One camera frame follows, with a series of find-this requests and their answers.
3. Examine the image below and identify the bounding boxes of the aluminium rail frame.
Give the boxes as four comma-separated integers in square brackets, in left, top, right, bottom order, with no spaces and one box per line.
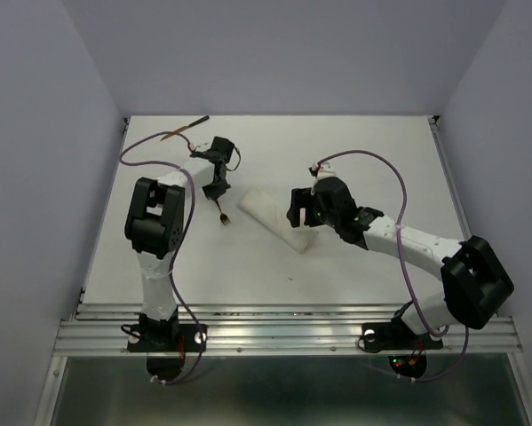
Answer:
[36,115,532,425]

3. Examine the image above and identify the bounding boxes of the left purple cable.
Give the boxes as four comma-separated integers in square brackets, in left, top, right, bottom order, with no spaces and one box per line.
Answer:
[119,130,210,386]

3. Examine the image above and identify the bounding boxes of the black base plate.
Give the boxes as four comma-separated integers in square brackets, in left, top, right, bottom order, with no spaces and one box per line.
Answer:
[122,323,208,353]
[356,322,443,353]

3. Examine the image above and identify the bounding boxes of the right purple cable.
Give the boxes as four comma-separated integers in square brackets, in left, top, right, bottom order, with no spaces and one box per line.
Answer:
[309,149,467,383]

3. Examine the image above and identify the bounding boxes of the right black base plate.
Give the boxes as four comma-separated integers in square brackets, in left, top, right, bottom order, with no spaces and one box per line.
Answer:
[356,322,443,353]

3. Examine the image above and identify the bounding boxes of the gold fork green handle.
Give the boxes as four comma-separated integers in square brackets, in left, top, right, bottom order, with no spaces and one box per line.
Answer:
[214,200,231,225]

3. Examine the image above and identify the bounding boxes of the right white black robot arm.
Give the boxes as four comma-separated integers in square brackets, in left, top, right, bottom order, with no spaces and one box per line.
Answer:
[287,188,514,346]

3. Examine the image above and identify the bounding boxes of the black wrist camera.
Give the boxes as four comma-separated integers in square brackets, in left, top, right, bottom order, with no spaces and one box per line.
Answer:
[305,162,384,250]
[190,136,242,171]

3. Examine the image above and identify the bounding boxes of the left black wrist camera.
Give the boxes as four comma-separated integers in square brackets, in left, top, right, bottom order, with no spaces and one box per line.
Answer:
[190,136,242,171]

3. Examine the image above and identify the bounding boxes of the purple cable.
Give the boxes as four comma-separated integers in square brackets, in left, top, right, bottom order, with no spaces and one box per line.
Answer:
[119,130,210,386]
[309,149,467,383]

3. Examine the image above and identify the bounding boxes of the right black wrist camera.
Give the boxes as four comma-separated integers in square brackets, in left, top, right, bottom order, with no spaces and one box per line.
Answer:
[305,162,384,250]

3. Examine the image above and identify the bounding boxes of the white cloth napkin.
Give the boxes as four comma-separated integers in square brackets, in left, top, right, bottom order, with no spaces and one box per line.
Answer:
[238,188,318,254]

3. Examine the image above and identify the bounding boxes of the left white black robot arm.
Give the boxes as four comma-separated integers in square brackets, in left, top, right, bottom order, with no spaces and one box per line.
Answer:
[123,154,230,350]

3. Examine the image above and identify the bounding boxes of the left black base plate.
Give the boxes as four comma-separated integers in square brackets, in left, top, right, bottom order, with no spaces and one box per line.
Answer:
[122,323,208,353]

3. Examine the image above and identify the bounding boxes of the gold knife green handle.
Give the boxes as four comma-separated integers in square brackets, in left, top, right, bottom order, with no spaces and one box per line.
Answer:
[161,115,210,141]

